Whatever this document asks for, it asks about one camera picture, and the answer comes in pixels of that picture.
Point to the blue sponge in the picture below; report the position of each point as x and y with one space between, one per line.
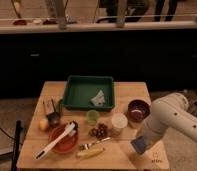
139 144

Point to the small wooden block toy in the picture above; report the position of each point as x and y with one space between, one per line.
48 107

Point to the bunch of dark grapes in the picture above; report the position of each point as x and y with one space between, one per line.
100 132

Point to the orange plate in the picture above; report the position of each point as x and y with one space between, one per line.
66 144

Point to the metal fork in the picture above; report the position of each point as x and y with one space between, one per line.
89 145

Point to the white plastic cup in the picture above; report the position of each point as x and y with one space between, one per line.
119 122

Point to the dark red bowl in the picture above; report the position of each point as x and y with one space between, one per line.
138 110

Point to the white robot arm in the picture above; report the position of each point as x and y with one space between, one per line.
168 111

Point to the black stand left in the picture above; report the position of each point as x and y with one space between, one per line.
16 145

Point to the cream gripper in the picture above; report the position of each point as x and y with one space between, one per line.
152 137

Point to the metal measuring cup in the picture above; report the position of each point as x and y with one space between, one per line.
53 119

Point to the green plastic tray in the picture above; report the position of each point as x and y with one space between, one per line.
81 89

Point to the yellow corn cob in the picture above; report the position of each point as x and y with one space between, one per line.
89 152

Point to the crumpled white paper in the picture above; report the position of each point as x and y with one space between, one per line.
99 99

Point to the white spatula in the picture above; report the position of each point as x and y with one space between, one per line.
48 147

